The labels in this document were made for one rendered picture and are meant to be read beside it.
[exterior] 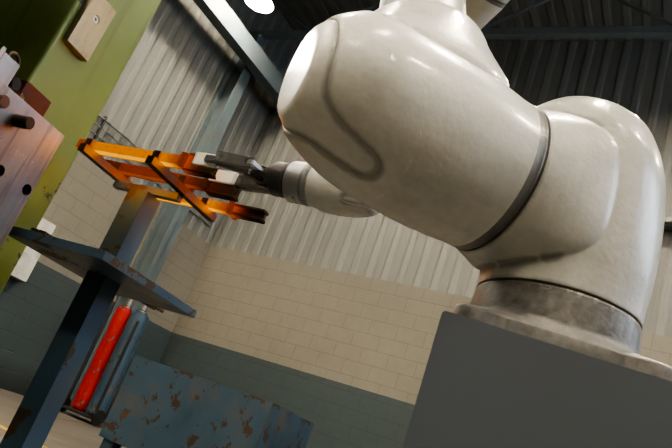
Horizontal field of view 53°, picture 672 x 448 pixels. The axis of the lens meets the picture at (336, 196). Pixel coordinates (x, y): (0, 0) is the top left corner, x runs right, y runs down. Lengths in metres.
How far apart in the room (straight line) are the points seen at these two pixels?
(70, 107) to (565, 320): 1.55
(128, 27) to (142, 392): 3.56
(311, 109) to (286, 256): 9.75
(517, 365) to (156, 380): 4.70
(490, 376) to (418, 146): 0.19
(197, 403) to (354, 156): 4.46
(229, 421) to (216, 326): 5.73
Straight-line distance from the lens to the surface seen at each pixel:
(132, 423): 5.21
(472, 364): 0.56
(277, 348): 9.79
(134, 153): 1.66
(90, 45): 1.93
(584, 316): 0.61
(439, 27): 0.63
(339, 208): 1.33
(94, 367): 8.82
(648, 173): 0.68
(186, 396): 5.02
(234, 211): 1.75
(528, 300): 0.61
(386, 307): 9.27
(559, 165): 0.61
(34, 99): 1.65
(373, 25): 0.58
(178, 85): 10.33
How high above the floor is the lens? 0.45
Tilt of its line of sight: 21 degrees up
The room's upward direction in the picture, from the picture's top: 21 degrees clockwise
